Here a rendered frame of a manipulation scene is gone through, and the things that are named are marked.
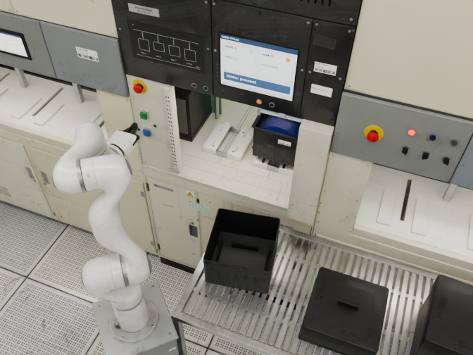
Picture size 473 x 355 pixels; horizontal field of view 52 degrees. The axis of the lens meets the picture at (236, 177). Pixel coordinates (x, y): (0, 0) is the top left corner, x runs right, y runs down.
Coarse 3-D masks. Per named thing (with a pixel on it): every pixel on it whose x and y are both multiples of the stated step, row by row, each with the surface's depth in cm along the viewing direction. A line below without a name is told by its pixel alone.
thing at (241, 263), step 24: (216, 216) 207; (240, 216) 211; (264, 216) 207; (216, 240) 217; (240, 240) 218; (264, 240) 218; (216, 264) 192; (240, 264) 210; (264, 264) 210; (240, 288) 202; (264, 288) 198
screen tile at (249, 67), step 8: (224, 48) 170; (232, 48) 169; (240, 48) 168; (248, 48) 166; (224, 56) 173; (240, 56) 170; (248, 56) 169; (224, 64) 175; (232, 64) 174; (240, 64) 173; (248, 64) 171; (240, 72) 175; (248, 72) 174
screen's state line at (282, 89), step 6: (228, 78) 179; (234, 78) 178; (240, 78) 177; (246, 78) 176; (252, 78) 175; (246, 84) 178; (252, 84) 177; (258, 84) 176; (264, 84) 175; (270, 84) 174; (276, 84) 173; (276, 90) 175; (282, 90) 174; (288, 90) 173
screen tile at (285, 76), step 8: (264, 56) 167; (272, 56) 165; (280, 56) 164; (288, 56) 163; (280, 64) 166; (288, 64) 165; (264, 72) 171; (272, 72) 170; (280, 72) 168; (288, 72) 167; (280, 80) 171; (288, 80) 170
